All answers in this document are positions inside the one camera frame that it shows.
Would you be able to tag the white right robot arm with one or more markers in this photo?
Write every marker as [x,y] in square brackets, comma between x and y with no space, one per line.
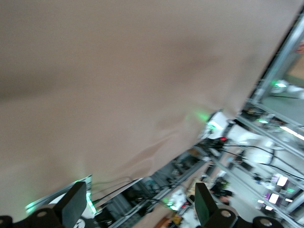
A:
[247,140]

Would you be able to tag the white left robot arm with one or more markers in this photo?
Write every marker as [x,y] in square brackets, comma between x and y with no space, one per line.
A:
[89,219]

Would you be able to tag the brown table cover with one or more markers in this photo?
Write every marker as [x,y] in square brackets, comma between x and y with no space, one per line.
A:
[95,71]

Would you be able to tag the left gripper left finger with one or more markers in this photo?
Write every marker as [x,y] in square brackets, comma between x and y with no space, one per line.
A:
[73,204]

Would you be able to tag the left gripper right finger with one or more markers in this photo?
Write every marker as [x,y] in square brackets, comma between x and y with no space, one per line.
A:
[205,206]

